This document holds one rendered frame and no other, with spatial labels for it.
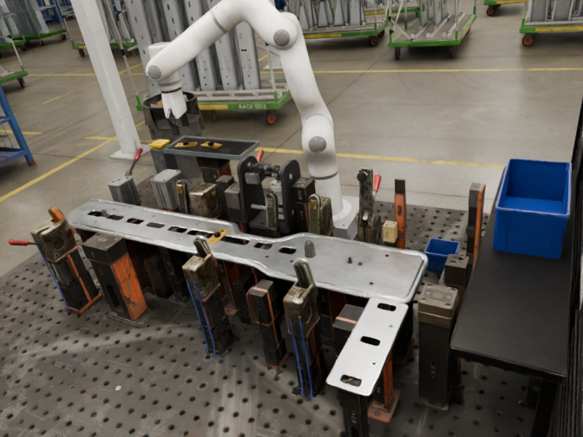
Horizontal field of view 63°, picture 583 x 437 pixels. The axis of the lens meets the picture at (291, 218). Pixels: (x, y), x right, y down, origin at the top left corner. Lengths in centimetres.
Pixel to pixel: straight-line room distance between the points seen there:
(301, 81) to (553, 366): 117
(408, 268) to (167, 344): 84
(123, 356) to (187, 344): 21
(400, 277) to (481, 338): 30
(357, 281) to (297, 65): 82
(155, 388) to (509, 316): 102
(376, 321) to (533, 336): 33
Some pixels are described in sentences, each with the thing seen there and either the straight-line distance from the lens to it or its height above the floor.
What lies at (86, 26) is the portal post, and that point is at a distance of 522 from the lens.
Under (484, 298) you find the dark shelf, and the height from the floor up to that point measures 103.
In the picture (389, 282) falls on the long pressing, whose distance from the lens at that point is 129.
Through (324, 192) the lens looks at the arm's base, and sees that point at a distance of 191.
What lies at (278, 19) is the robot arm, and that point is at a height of 159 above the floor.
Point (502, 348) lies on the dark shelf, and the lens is 110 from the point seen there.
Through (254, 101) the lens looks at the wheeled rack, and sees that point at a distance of 550.
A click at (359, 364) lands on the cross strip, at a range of 109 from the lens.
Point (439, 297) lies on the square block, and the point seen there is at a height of 106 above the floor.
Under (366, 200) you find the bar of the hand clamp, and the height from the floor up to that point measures 112.
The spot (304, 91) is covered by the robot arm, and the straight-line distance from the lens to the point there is 175.
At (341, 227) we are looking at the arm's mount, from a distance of 191.
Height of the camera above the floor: 182
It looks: 31 degrees down
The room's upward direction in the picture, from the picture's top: 9 degrees counter-clockwise
